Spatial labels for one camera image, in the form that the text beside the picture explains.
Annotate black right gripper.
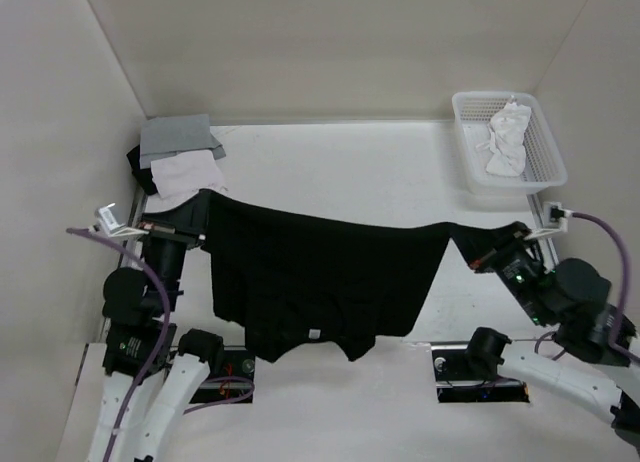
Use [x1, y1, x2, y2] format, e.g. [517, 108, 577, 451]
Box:
[444, 218, 551, 323]

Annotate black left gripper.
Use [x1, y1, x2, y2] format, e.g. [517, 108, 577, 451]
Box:
[137, 188, 214, 311]

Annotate black tank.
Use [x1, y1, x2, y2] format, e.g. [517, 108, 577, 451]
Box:
[126, 145, 158, 196]
[199, 187, 521, 364]

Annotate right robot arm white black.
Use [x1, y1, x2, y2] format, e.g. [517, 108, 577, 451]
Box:
[463, 215, 639, 447]

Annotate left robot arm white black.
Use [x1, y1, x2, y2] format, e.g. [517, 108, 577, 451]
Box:
[87, 190, 225, 461]

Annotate white folded tank top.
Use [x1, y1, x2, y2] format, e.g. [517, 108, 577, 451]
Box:
[151, 150, 227, 199]

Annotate black folded tank top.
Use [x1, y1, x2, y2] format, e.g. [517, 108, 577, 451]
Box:
[126, 145, 158, 196]

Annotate grey folded tank top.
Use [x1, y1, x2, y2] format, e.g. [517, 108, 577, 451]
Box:
[139, 114, 226, 169]

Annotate white crumpled tank top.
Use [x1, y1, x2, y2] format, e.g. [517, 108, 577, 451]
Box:
[475, 96, 532, 178]

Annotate white plastic laundry basket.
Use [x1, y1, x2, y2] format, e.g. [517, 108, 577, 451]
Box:
[452, 91, 568, 196]

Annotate left aluminium table rail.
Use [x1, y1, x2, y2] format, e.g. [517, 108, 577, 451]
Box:
[97, 189, 146, 342]

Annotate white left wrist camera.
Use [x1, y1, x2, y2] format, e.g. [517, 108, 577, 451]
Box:
[92, 203, 141, 238]

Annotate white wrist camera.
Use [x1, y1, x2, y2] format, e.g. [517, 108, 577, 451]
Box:
[92, 203, 141, 238]
[525, 202, 573, 241]

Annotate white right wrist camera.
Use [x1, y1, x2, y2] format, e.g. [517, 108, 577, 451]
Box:
[525, 202, 573, 241]

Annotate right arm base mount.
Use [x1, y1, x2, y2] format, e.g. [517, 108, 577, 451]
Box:
[431, 344, 530, 403]

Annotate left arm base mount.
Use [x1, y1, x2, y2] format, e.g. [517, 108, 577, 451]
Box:
[190, 346, 256, 404]

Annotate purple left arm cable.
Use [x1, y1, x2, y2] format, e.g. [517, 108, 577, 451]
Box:
[65, 225, 254, 462]

